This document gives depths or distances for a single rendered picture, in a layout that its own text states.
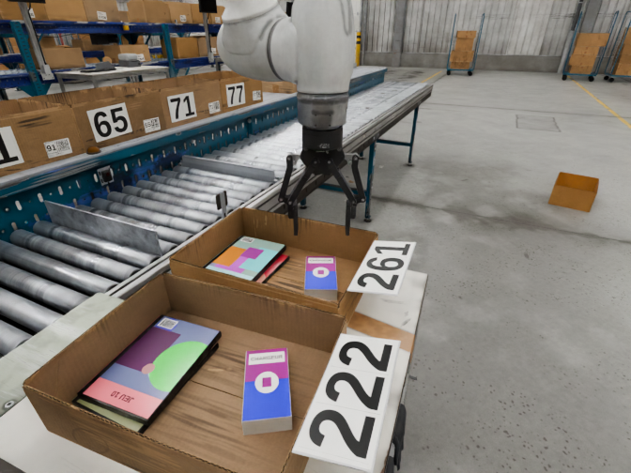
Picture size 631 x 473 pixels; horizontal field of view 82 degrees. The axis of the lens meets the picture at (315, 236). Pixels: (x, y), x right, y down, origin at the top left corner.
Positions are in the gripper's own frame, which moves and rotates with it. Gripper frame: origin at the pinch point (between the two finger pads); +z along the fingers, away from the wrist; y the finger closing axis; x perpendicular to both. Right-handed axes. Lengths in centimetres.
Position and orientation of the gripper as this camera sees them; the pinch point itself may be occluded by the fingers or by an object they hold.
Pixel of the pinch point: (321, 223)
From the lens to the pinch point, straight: 76.3
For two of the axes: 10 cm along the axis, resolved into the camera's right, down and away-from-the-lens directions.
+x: 0.1, -4.9, 8.7
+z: 0.0, 8.7, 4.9
